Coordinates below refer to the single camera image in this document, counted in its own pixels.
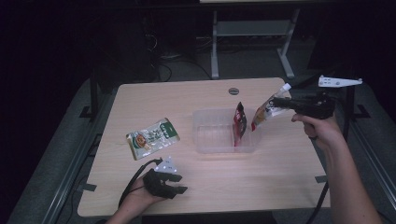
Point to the white metal desk frame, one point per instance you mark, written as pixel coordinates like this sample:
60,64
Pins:
252,28

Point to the clear plastic container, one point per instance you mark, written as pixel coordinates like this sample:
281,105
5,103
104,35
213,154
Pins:
214,133

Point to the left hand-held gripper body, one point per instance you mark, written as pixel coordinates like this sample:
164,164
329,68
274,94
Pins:
157,183

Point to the person's right hand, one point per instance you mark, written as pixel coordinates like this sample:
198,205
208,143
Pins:
322,129

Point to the metal floor rail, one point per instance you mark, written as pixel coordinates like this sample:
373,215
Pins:
74,161
373,161

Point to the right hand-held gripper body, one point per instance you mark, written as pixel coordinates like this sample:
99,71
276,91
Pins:
313,107

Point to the red black snack packet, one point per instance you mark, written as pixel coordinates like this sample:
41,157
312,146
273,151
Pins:
239,123

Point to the green white snack packet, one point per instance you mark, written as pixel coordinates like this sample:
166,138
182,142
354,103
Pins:
154,138

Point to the black metal stand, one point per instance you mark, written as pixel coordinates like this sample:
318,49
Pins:
93,99
351,124

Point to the person's left hand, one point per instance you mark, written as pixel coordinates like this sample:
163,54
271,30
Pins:
138,196

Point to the red white spouted food pouch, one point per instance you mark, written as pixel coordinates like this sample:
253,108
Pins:
264,115

